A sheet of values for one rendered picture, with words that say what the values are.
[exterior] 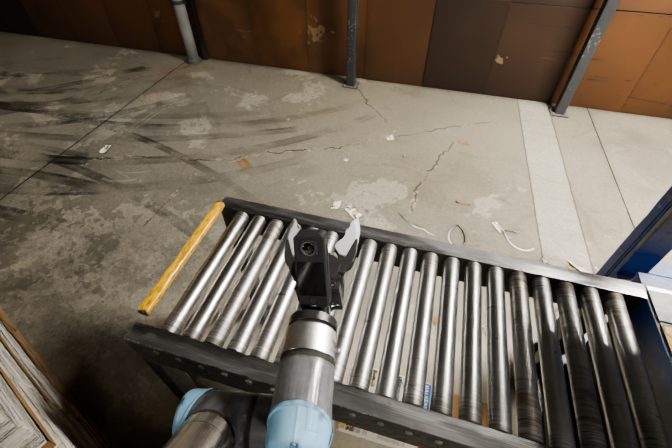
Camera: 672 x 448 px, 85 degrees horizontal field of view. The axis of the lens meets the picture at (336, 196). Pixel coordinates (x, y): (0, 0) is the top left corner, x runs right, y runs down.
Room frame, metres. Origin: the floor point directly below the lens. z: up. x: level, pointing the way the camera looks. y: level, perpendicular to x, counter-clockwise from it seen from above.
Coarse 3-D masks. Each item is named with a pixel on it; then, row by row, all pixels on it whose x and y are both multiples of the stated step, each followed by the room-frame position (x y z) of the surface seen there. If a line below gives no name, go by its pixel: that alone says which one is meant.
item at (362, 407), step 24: (144, 336) 0.43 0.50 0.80; (168, 336) 0.43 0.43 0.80; (168, 360) 0.39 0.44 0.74; (192, 360) 0.37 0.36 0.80; (216, 360) 0.37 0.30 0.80; (240, 360) 0.37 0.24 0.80; (264, 360) 0.37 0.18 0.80; (240, 384) 0.34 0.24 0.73; (264, 384) 0.32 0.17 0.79; (336, 384) 0.31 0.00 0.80; (336, 408) 0.27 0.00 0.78; (360, 408) 0.26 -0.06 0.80; (384, 408) 0.26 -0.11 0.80; (408, 408) 0.26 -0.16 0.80; (384, 432) 0.24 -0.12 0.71; (408, 432) 0.22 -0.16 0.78; (432, 432) 0.22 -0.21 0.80; (456, 432) 0.22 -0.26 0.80; (480, 432) 0.22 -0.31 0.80; (504, 432) 0.22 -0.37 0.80
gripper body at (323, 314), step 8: (336, 264) 0.34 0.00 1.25; (336, 272) 0.32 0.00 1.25; (296, 280) 0.32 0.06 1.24; (336, 280) 0.31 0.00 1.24; (344, 280) 0.36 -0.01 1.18; (296, 288) 0.31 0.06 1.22; (336, 288) 0.31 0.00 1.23; (336, 296) 0.31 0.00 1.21; (336, 304) 0.31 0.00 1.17; (296, 312) 0.26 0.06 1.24; (304, 312) 0.26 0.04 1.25; (312, 312) 0.26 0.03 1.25; (320, 312) 0.26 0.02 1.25; (328, 312) 0.29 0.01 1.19; (296, 320) 0.25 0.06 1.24; (320, 320) 0.25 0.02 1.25; (328, 320) 0.25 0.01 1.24; (336, 320) 0.26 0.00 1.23; (336, 328) 0.25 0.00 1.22
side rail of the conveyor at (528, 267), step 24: (264, 216) 0.86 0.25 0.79; (288, 216) 0.85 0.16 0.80; (312, 216) 0.85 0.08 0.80; (360, 240) 0.77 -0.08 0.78; (384, 240) 0.75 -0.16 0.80; (408, 240) 0.75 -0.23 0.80; (432, 240) 0.75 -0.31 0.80; (480, 264) 0.66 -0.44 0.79; (504, 264) 0.66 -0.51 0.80; (528, 264) 0.66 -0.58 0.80; (528, 288) 0.62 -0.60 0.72; (552, 288) 0.60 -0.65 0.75; (576, 288) 0.59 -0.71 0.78; (600, 288) 0.57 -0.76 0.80; (624, 288) 0.57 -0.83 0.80
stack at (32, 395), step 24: (0, 312) 0.89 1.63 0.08; (0, 360) 0.46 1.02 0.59; (24, 360) 0.57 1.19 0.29; (0, 384) 0.35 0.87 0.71; (24, 384) 0.41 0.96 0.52; (48, 384) 0.51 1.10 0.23; (0, 408) 0.26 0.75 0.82; (24, 408) 0.31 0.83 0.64; (48, 408) 0.36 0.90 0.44; (0, 432) 0.22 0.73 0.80; (24, 432) 0.23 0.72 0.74; (48, 432) 0.26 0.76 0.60; (96, 432) 0.40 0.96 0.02
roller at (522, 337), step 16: (512, 272) 0.63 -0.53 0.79; (512, 288) 0.58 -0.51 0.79; (512, 304) 0.53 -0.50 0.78; (528, 304) 0.53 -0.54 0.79; (512, 320) 0.49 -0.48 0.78; (528, 320) 0.48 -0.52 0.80; (512, 336) 0.44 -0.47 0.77; (528, 336) 0.43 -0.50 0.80; (528, 352) 0.39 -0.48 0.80; (528, 368) 0.35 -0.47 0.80; (528, 384) 0.31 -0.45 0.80; (528, 400) 0.28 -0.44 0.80; (528, 416) 0.25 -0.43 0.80; (528, 432) 0.22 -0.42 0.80
